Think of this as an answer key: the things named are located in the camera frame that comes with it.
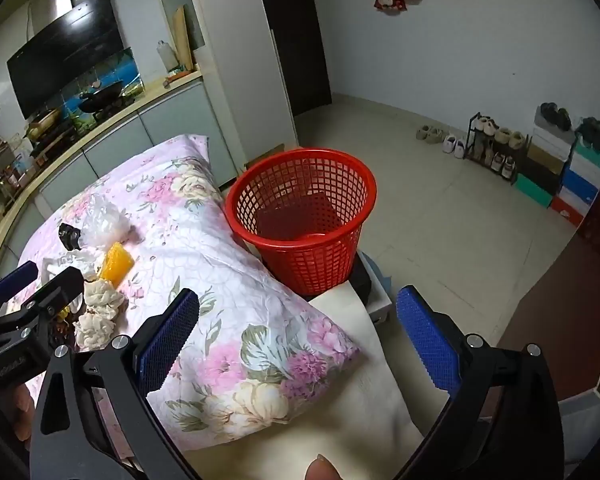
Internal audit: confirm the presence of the person's left hand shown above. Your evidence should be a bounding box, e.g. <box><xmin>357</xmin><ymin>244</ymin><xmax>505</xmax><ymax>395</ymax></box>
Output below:
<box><xmin>11</xmin><ymin>385</ymin><xmax>35</xmax><ymax>443</ymax></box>

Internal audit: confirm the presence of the person's right hand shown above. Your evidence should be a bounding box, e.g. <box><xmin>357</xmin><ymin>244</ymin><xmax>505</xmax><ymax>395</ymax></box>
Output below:
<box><xmin>305</xmin><ymin>454</ymin><xmax>346</xmax><ymax>480</ymax></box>

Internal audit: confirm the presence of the pink floral blanket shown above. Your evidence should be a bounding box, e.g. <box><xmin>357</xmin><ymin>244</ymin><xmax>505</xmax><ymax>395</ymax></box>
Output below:
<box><xmin>17</xmin><ymin>134</ymin><xmax>363</xmax><ymax>453</ymax></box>

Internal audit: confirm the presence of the cluster of fluffy shoes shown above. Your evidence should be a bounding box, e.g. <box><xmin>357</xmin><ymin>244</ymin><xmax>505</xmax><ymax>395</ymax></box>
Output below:
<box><xmin>472</xmin><ymin>116</ymin><xmax>527</xmax><ymax>178</ymax></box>

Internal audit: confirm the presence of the golden frying pan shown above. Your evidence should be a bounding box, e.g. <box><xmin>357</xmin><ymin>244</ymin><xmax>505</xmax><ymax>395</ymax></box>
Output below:
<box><xmin>25</xmin><ymin>109</ymin><xmax>63</xmax><ymax>141</ymax></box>

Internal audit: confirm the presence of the black shoe rack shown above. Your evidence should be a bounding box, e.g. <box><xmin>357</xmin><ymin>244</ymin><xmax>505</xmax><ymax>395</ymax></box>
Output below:
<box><xmin>464</xmin><ymin>112</ymin><xmax>531</xmax><ymax>186</ymax></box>

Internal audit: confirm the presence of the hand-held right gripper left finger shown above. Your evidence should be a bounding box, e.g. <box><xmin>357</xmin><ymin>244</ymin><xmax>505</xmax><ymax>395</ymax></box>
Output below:
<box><xmin>27</xmin><ymin>287</ymin><xmax>203</xmax><ymax>480</ymax></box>

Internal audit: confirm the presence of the beige tissue ball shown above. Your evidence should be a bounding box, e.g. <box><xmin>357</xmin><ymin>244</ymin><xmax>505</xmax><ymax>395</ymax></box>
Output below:
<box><xmin>74</xmin><ymin>312</ymin><xmax>116</xmax><ymax>350</ymax></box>
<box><xmin>82</xmin><ymin>279</ymin><xmax>126</xmax><ymax>318</ymax></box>

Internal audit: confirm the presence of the pair of dark sandals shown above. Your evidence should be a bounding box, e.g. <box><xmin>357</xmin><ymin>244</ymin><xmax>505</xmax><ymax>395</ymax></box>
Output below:
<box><xmin>577</xmin><ymin>117</ymin><xmax>600</xmax><ymax>151</ymax></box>
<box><xmin>540</xmin><ymin>102</ymin><xmax>572</xmax><ymax>130</ymax></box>

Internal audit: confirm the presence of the wooden cutting board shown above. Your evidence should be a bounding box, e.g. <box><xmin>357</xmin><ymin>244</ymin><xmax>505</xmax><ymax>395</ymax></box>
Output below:
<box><xmin>172</xmin><ymin>5</ymin><xmax>196</xmax><ymax>71</ymax></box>

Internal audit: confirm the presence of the black range hood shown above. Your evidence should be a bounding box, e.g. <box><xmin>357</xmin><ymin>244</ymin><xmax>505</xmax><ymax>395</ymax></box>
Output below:
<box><xmin>6</xmin><ymin>0</ymin><xmax>133</xmax><ymax>118</ymax></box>

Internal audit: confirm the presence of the stack of shoe boxes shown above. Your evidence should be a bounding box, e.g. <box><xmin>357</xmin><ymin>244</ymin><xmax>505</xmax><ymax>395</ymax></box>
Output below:
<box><xmin>512</xmin><ymin>105</ymin><xmax>600</xmax><ymax>226</ymax></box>

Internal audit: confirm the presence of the black wok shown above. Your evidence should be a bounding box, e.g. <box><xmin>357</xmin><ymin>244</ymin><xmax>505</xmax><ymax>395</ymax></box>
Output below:
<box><xmin>77</xmin><ymin>80</ymin><xmax>126</xmax><ymax>113</ymax></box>

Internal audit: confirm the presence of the red plastic mesh basket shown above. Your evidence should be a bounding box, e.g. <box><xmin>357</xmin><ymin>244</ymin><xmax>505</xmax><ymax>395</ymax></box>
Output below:
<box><xmin>224</xmin><ymin>147</ymin><xmax>378</xmax><ymax>297</ymax></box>

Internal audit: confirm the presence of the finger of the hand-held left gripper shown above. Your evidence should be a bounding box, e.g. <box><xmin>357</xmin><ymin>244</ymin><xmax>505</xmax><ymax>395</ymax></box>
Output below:
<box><xmin>0</xmin><ymin>266</ymin><xmax>86</xmax><ymax>337</ymax></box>
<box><xmin>0</xmin><ymin>261</ymin><xmax>40</xmax><ymax>322</ymax></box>

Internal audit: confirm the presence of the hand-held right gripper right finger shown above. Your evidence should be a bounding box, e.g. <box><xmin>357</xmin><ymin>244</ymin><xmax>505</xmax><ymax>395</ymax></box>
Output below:
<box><xmin>395</xmin><ymin>285</ymin><xmax>566</xmax><ymax>480</ymax></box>

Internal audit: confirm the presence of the orange packet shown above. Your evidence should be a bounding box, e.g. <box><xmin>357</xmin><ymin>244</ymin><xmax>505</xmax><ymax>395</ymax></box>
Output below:
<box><xmin>97</xmin><ymin>241</ymin><xmax>135</xmax><ymax>288</ymax></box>

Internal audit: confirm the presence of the black plastic bag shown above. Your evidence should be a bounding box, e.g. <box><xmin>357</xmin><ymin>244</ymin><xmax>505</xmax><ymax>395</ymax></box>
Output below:
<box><xmin>58</xmin><ymin>223</ymin><xmax>83</xmax><ymax>251</ymax></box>

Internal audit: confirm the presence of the metal spice rack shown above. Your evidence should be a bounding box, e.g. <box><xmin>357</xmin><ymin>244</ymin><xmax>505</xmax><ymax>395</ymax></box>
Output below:
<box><xmin>0</xmin><ymin>110</ymin><xmax>36</xmax><ymax>221</ymax></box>

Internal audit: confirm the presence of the black induction cooker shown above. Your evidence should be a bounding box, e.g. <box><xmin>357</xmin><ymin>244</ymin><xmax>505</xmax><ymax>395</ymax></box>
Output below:
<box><xmin>30</xmin><ymin>127</ymin><xmax>78</xmax><ymax>158</ymax></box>

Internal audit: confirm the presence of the clear plastic bottle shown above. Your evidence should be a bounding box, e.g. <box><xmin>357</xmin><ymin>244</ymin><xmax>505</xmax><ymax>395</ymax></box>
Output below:
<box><xmin>157</xmin><ymin>40</ymin><xmax>178</xmax><ymax>73</ymax></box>

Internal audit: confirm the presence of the kitchen counter with cabinets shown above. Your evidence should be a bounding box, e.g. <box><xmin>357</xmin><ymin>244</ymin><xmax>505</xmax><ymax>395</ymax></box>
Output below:
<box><xmin>0</xmin><ymin>67</ymin><xmax>241</xmax><ymax>286</ymax></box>

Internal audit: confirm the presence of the brown wooden panel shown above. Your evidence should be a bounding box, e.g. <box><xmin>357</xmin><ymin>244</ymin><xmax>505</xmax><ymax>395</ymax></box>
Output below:
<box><xmin>495</xmin><ymin>175</ymin><xmax>600</xmax><ymax>406</ymax></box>

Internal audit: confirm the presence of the blue printed backsplash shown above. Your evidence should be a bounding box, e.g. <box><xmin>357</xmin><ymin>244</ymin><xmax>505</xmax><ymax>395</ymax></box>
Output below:
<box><xmin>55</xmin><ymin>47</ymin><xmax>143</xmax><ymax>126</ymax></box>

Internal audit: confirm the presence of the clear plastic bag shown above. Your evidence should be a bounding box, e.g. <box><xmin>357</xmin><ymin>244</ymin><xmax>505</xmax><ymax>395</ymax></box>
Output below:
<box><xmin>80</xmin><ymin>192</ymin><xmax>131</xmax><ymax>251</ymax></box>

